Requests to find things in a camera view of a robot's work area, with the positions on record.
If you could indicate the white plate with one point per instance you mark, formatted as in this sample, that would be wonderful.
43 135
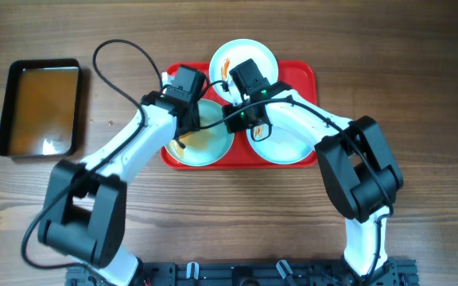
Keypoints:
235 52
207 146
276 145

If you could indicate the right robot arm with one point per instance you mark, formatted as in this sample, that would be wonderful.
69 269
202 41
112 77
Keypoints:
360 173

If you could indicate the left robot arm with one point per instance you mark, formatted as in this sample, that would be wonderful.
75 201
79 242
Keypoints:
84 212

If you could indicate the red plastic tray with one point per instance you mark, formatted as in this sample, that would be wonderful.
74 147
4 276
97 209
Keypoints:
241 156

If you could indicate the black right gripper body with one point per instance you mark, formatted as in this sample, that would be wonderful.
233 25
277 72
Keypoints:
239 121

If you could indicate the white plate top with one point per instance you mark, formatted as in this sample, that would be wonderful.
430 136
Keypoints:
235 52

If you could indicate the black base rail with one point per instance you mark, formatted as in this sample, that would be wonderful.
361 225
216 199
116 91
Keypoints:
314 273

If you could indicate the black water basin tray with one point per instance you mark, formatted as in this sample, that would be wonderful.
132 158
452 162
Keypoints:
40 111

